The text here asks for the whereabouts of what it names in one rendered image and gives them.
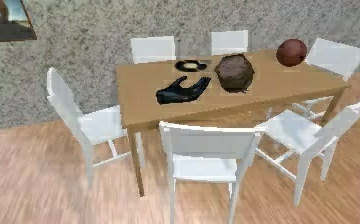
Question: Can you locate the reddish brown ball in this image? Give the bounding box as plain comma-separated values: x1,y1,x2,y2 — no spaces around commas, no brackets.
275,38,309,68

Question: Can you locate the black round dish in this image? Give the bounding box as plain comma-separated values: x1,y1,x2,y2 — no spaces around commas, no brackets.
174,59,213,73

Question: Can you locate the black hand-shaped sculpture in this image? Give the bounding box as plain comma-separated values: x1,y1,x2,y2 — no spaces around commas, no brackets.
155,75,212,106

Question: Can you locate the brown wooden dining table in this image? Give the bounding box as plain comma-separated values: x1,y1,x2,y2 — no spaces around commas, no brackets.
115,48,352,198

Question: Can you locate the white chair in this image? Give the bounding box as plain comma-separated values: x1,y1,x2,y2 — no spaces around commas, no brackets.
158,120,267,224
210,29,250,57
266,37,360,122
46,66,146,190
255,93,360,208
130,35,177,65

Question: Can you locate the brown faceted bowl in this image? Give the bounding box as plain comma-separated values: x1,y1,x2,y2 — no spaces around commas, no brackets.
213,53,256,94

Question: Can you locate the framed wall picture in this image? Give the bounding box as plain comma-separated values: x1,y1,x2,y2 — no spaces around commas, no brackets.
0,0,38,43

